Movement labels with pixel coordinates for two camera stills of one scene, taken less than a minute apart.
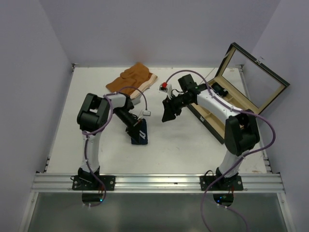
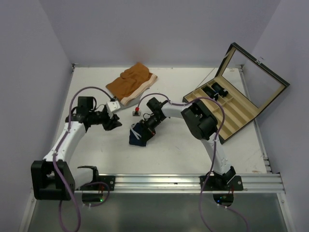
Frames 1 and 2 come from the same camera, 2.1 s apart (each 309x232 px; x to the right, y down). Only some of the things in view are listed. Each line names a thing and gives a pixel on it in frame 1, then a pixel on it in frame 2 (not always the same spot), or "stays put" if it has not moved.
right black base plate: x=233 y=182 stays put
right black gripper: x=170 y=109 → x=151 y=129
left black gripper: x=133 y=129 → x=111 y=123
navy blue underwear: x=142 y=138 stays put
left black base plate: x=91 y=182 stays put
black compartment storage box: x=248 y=83 stays put
